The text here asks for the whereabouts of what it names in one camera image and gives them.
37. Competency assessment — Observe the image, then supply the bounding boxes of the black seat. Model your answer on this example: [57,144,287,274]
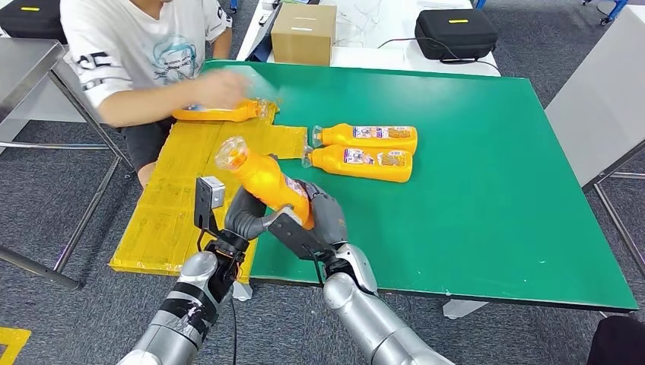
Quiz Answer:
[586,316,645,365]

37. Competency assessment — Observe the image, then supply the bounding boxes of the person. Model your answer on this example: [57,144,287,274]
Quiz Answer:
[59,0,253,189]

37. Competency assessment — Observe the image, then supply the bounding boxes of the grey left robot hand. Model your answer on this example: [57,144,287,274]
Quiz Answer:
[224,186,295,242]

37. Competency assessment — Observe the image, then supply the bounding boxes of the white table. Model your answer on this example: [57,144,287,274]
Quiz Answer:
[235,0,504,78]

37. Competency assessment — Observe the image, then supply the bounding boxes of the person's right hand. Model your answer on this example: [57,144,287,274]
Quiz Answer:
[193,68,250,110]

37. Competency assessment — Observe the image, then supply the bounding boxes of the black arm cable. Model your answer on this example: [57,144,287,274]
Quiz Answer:
[229,296,239,365]

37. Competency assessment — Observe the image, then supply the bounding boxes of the orange detergent bottle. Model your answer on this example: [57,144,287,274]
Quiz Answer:
[214,135,316,231]
[310,123,419,155]
[171,98,271,123]
[301,144,415,184]

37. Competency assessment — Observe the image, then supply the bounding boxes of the grey table metal legs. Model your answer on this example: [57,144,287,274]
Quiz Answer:
[545,5,645,278]

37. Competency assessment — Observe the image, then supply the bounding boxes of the yellow taped mat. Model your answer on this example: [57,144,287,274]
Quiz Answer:
[110,98,310,284]

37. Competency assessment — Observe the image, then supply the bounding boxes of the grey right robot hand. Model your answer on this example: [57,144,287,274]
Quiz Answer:
[296,180,348,248]

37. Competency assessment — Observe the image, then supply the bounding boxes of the steel table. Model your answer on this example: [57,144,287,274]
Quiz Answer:
[0,37,137,292]

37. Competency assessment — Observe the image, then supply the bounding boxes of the blue wheeled frame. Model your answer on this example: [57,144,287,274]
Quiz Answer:
[583,0,631,26]

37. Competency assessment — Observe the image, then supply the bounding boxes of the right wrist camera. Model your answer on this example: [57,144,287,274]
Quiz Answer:
[267,205,335,262]

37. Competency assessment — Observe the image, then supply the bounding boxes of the brown cardboard box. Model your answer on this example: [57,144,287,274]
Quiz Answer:
[270,2,338,68]

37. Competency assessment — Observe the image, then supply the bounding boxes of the thin black cable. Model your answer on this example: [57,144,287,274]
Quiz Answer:
[377,36,504,75]

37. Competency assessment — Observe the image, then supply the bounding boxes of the black case yellow label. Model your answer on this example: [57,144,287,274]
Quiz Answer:
[0,0,66,46]
[415,8,500,62]

